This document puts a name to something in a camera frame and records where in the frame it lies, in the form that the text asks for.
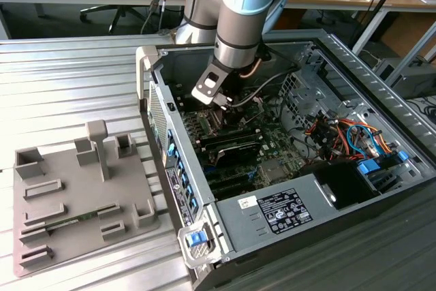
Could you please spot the black slanted pole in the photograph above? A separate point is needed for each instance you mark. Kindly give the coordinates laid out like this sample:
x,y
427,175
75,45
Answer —
x,y
382,1

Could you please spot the green RAM stick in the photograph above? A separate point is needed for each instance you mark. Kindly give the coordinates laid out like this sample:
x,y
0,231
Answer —
x,y
85,216

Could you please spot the small blue clip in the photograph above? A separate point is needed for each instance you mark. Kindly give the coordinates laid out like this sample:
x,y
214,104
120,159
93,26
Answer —
x,y
402,156

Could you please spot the black office chair base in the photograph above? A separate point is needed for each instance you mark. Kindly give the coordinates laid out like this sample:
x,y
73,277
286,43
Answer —
x,y
117,11

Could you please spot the silver perforated drive cage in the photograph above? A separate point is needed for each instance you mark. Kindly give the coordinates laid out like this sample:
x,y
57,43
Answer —
x,y
316,93

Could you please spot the blue disk carrier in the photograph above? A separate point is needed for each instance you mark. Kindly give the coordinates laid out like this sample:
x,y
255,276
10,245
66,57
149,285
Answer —
x,y
368,168

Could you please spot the grey parts rack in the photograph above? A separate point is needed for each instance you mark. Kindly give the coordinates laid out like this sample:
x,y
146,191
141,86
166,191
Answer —
x,y
85,188

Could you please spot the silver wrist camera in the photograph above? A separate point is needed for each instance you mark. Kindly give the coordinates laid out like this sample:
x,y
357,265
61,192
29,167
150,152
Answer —
x,y
206,95

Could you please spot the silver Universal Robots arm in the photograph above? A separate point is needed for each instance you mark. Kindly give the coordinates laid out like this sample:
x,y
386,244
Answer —
x,y
238,32

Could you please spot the black expansion slot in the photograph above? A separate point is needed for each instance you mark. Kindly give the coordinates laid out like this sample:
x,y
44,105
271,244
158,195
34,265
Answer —
x,y
228,180
235,191

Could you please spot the black graphics card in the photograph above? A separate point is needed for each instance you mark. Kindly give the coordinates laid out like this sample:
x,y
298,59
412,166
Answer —
x,y
235,154

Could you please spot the blue case latch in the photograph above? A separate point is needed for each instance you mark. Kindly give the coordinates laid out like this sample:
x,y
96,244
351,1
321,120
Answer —
x,y
197,239

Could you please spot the CPU socket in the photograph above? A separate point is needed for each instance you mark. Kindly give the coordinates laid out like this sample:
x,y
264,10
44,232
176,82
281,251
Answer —
x,y
204,124

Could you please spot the grey computer case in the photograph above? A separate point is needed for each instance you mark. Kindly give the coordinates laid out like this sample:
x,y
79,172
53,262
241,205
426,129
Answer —
x,y
415,81

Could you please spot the silver chipset heatsink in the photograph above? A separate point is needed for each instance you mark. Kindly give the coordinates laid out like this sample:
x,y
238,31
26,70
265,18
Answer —
x,y
272,170

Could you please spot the green motherboard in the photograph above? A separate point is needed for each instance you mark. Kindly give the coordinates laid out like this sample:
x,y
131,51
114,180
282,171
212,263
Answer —
x,y
272,141

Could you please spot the grey power supply unit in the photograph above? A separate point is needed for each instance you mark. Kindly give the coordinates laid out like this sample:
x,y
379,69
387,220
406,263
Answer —
x,y
238,229

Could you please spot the open grey PC case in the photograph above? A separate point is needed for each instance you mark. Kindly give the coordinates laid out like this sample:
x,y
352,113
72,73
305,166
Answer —
x,y
177,66

